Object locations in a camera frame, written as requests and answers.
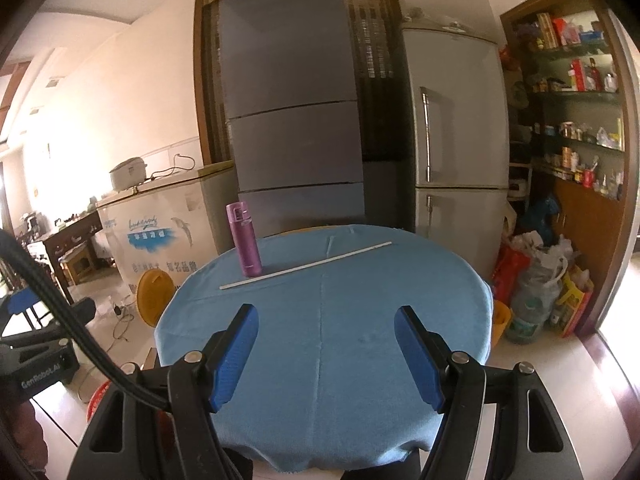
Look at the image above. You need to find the long white stick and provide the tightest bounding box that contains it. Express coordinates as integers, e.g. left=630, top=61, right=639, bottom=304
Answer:
left=218, top=240, right=393, bottom=290

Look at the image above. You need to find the blue round tablecloth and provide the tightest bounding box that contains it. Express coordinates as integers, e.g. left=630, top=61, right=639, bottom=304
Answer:
left=154, top=226, right=492, bottom=472

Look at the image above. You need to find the red plastic bag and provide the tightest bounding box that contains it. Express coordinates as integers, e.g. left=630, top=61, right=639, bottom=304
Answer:
left=490, top=243, right=530, bottom=306

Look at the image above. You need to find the yellow round stool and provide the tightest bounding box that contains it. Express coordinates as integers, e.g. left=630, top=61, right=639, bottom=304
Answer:
left=136, top=269, right=176, bottom=327

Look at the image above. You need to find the silver two-door refrigerator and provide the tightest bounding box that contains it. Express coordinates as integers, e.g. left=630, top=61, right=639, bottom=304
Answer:
left=401, top=24, right=509, bottom=278

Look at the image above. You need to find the dark wooden table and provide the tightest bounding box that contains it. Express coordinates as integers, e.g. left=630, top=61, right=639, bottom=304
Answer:
left=27, top=210, right=103, bottom=304

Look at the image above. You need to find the white chest freezer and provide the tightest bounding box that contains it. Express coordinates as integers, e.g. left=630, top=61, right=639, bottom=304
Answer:
left=96, top=162, right=238, bottom=290

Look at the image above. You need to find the grey three-door refrigerator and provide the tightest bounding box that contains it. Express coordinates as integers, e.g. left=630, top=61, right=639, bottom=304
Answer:
left=218, top=0, right=364, bottom=237

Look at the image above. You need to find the wooden pantry shelf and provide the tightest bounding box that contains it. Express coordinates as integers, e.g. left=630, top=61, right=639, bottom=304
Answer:
left=500, top=0, right=639, bottom=336

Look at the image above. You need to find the purple thermos bottle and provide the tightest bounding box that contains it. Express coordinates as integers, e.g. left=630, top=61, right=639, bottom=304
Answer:
left=226, top=202, right=262, bottom=278

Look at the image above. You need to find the white rice cooker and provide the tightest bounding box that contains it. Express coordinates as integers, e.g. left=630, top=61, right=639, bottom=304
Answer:
left=110, top=157, right=146, bottom=192

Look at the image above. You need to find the large water jug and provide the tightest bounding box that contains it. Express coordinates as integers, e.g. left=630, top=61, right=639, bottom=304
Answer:
left=504, top=258, right=567, bottom=344

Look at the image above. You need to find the black cable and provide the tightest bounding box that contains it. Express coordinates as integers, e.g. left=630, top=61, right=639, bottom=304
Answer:
left=0, top=228, right=172, bottom=411

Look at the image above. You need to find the red plastic trash basket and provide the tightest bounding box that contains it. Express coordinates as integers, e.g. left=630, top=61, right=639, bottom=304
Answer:
left=86, top=380, right=111, bottom=422

